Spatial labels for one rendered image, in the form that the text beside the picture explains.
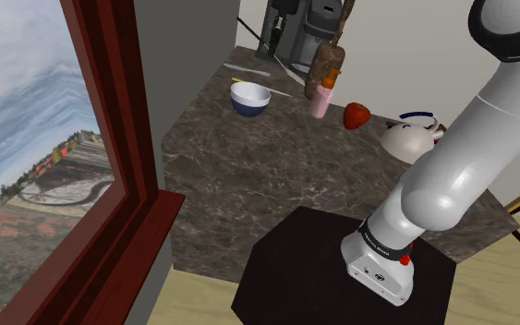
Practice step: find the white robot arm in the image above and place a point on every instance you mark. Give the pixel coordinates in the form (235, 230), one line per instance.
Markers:
(462, 153)

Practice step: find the white and blue bowl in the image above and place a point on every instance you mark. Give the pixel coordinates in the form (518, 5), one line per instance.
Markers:
(250, 97)

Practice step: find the pink pump bottle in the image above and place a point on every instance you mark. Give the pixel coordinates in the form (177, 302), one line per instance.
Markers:
(321, 101)

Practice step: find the red apple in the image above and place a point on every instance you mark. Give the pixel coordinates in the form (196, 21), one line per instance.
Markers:
(355, 115)

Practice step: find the black robot stand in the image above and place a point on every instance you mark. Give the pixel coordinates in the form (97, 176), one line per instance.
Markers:
(295, 274)

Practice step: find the brown wooden mallet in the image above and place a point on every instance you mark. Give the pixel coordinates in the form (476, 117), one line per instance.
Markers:
(325, 63)

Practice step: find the grey coffee machine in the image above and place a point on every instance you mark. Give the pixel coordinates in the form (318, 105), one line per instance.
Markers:
(307, 31)

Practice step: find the red framed window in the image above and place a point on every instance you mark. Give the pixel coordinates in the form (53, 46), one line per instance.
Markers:
(39, 157)

